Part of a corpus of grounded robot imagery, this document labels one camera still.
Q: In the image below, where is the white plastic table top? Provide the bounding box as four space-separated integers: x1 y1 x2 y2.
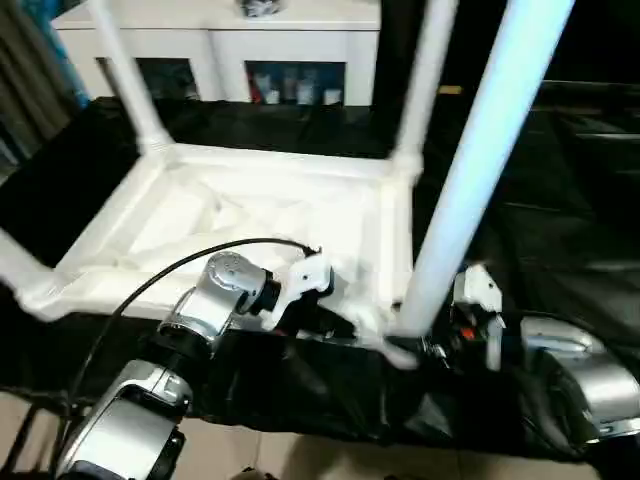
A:
17 141 426 372

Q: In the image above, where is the white plastic table leg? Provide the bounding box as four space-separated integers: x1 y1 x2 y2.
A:
397 0 576 337
389 0 459 174
0 227 57 307
88 0 174 154

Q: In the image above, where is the black mat cover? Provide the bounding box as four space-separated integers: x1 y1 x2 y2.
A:
0 79 640 461

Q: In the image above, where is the white glass door cabinet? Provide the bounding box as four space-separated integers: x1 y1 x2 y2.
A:
49 0 381 107

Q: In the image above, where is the dark speckled object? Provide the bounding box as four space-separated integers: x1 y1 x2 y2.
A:
239 0 287 19

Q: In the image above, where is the grey curtain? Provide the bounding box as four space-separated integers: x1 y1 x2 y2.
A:
0 0 91 166

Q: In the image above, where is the black folding stand frame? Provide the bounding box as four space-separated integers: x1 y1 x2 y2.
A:
0 389 81 476

